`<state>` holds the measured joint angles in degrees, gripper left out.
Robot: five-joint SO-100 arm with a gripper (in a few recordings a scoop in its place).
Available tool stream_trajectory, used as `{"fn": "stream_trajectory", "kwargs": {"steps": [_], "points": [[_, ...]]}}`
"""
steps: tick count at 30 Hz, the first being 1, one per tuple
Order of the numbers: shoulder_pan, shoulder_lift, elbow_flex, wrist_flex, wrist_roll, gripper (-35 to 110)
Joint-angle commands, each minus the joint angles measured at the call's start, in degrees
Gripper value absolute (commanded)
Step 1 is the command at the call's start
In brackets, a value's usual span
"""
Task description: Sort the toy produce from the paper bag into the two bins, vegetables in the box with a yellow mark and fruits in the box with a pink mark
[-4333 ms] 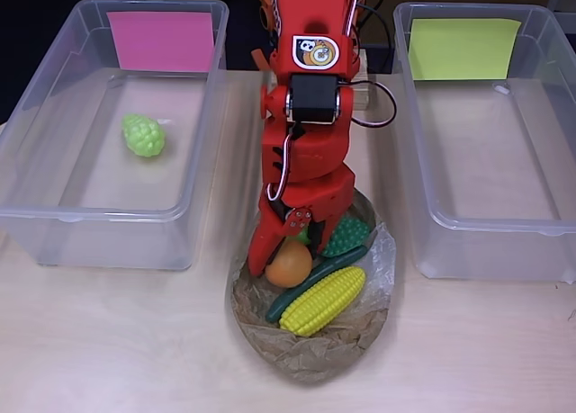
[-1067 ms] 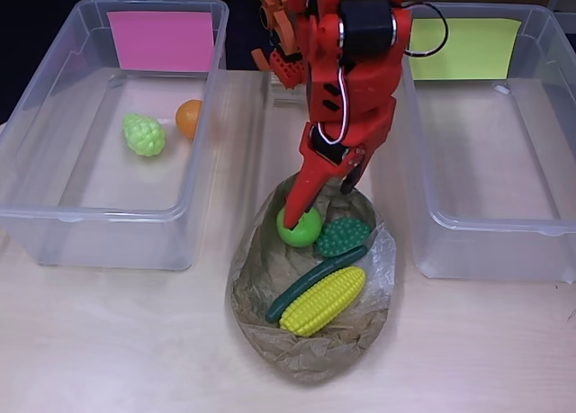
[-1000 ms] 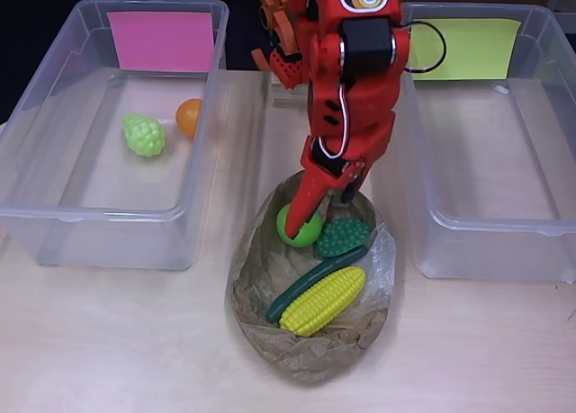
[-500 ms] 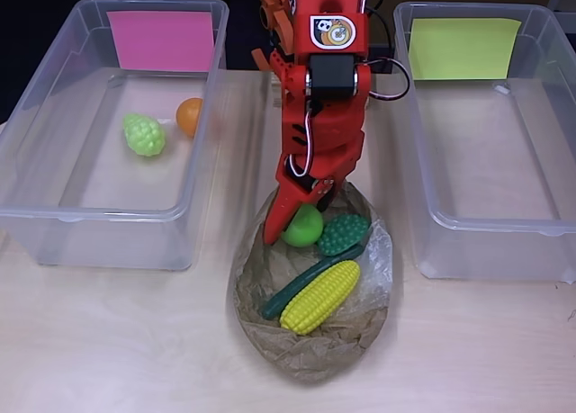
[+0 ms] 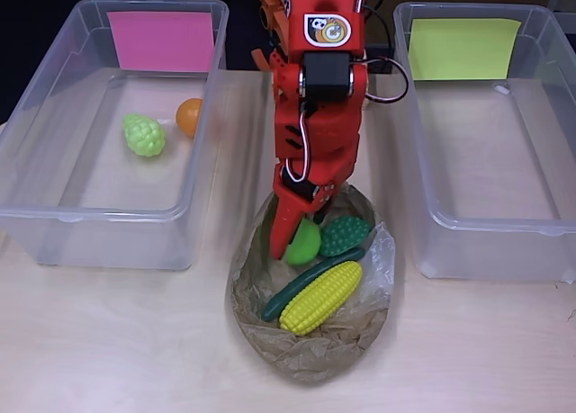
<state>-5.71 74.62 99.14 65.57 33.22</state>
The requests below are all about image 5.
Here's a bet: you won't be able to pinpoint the green toy apple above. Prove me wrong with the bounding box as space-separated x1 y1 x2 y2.
285 217 323 265

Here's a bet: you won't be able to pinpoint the dark green bumpy toy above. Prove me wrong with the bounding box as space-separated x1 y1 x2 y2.
318 215 373 258

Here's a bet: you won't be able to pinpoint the dark green toy cucumber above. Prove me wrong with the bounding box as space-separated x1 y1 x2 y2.
261 247 365 323

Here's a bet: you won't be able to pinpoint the yellow toy corn cob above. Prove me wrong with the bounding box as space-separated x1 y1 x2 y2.
278 260 364 337

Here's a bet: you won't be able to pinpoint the toy orange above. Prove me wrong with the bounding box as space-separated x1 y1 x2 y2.
175 96 204 139

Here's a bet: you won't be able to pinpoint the light green toy grapes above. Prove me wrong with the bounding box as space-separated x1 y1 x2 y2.
122 112 167 158

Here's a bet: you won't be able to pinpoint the clear plastic bin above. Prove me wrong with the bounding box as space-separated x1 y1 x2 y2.
392 1 576 283
0 0 230 271

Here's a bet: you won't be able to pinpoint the crumpled brown paper bag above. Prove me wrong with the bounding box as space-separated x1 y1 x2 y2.
229 183 398 385

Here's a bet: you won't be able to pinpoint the plastic table clamp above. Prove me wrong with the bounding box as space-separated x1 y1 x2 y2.
250 0 293 75

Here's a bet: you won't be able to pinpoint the yellow sticky note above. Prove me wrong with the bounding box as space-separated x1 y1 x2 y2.
407 17 523 81

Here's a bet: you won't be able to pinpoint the pink sticky note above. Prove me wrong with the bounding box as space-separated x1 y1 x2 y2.
106 11 216 73

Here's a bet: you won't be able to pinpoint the white gripper servo cable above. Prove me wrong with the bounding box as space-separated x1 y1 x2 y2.
282 102 316 184

